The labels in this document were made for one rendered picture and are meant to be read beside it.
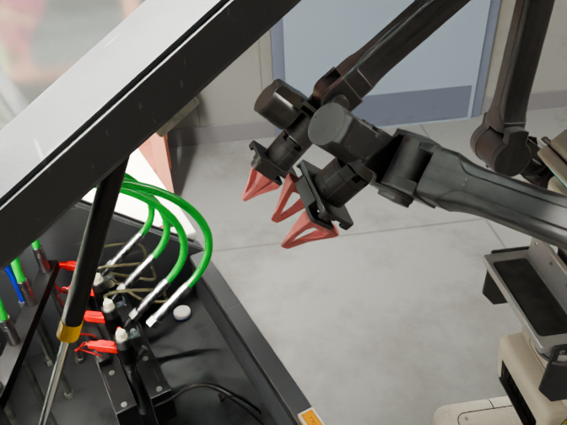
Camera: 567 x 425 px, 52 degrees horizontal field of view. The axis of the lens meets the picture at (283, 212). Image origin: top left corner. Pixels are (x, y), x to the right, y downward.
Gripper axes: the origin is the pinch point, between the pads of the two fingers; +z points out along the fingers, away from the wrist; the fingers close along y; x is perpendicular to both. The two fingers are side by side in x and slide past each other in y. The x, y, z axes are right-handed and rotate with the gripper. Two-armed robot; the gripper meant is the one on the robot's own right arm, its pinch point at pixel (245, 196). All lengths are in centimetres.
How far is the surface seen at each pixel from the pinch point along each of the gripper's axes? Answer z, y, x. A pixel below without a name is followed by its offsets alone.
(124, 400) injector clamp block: 35.9, 4.1, 21.9
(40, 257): 32.4, 23.3, -2.0
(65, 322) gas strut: -2, 36, 51
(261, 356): 20.3, -16.4, 16.8
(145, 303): 24.4, 6.6, 9.8
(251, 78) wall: 28, -88, -233
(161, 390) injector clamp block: 31.4, -0.6, 21.6
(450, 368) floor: 33, -140, -35
